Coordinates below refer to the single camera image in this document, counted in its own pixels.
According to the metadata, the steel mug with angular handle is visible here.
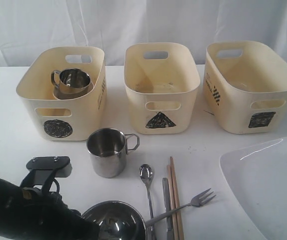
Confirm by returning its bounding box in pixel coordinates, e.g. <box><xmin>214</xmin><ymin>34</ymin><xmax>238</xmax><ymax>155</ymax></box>
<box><xmin>86</xmin><ymin>127</ymin><xmax>140</xmax><ymax>179</ymax></box>

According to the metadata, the steel mug with rounded handle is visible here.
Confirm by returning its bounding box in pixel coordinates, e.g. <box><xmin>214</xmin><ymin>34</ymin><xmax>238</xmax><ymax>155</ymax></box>
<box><xmin>50</xmin><ymin>68</ymin><xmax>94</xmax><ymax>94</ymax></box>

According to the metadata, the white round bowl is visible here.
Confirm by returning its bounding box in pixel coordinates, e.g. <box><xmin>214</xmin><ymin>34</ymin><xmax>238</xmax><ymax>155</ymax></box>
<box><xmin>52</xmin><ymin>82</ymin><xmax>94</xmax><ymax>100</ymax></box>

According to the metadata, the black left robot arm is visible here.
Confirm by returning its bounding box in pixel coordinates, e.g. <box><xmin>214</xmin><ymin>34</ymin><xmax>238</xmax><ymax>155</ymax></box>
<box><xmin>0</xmin><ymin>156</ymin><xmax>100</xmax><ymax>240</ymax></box>

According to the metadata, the cream bin with triangle mark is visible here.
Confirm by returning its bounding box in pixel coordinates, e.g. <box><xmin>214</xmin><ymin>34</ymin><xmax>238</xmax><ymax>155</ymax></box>
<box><xmin>124</xmin><ymin>42</ymin><xmax>201</xmax><ymax>135</ymax></box>

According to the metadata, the steel spoon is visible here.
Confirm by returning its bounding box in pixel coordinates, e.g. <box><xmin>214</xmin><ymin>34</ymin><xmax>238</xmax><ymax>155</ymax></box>
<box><xmin>138</xmin><ymin>163</ymin><xmax>157</xmax><ymax>240</ymax></box>

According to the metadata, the cream bin with circle mark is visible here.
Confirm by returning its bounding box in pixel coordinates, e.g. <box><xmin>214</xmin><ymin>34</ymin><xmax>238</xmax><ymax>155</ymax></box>
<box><xmin>16</xmin><ymin>46</ymin><xmax>107</xmax><ymax>141</ymax></box>

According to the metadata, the steel fork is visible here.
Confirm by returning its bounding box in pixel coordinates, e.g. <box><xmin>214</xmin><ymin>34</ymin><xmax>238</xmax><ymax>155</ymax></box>
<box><xmin>145</xmin><ymin>188</ymin><xmax>217</xmax><ymax>227</ymax></box>

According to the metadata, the cream bin with square mark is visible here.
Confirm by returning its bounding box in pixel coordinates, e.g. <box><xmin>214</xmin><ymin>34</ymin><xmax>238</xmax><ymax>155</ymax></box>
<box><xmin>203</xmin><ymin>41</ymin><xmax>287</xmax><ymax>134</ymax></box>

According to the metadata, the steel knife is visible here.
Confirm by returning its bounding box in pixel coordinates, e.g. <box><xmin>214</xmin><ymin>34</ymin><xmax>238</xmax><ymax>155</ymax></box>
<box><xmin>162</xmin><ymin>177</ymin><xmax>174</xmax><ymax>240</ymax></box>

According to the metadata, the right wooden chopstick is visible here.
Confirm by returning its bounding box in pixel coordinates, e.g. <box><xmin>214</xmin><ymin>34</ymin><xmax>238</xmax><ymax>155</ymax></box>
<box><xmin>170</xmin><ymin>156</ymin><xmax>185</xmax><ymax>240</ymax></box>

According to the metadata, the large white square plate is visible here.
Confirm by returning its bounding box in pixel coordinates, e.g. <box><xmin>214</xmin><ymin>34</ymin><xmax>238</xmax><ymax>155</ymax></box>
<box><xmin>219</xmin><ymin>136</ymin><xmax>287</xmax><ymax>240</ymax></box>

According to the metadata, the white backdrop curtain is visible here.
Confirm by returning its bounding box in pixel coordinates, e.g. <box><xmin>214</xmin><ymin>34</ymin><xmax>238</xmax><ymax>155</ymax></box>
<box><xmin>0</xmin><ymin>0</ymin><xmax>287</xmax><ymax>67</ymax></box>

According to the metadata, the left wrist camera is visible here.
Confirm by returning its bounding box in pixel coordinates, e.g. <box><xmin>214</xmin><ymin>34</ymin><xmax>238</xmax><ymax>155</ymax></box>
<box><xmin>20</xmin><ymin>156</ymin><xmax>73</xmax><ymax>195</ymax></box>

